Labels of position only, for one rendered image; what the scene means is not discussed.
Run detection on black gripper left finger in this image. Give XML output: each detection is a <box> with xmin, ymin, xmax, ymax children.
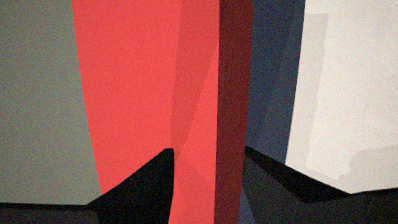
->
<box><xmin>0</xmin><ymin>148</ymin><xmax>174</xmax><ymax>224</ymax></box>

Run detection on red lid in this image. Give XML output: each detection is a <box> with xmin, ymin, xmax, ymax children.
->
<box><xmin>72</xmin><ymin>0</ymin><xmax>254</xmax><ymax>224</ymax></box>

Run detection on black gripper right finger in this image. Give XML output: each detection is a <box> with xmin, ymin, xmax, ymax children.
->
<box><xmin>242</xmin><ymin>146</ymin><xmax>398</xmax><ymax>224</ymax></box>

